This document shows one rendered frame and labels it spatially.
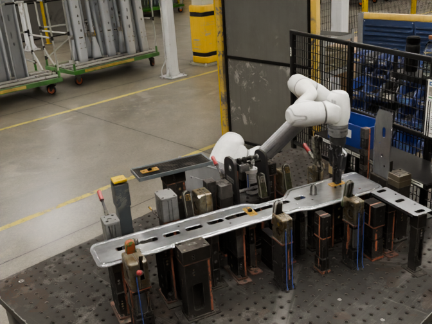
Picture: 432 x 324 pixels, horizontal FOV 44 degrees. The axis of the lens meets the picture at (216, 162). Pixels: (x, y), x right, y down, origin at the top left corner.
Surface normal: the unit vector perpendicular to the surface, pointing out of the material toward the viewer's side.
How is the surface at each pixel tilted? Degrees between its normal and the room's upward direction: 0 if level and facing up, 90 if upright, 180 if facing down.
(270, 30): 92
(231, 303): 0
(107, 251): 0
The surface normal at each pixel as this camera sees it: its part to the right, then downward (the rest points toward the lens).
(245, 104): -0.73, 0.30
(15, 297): -0.07, -0.93
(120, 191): 0.43, 0.31
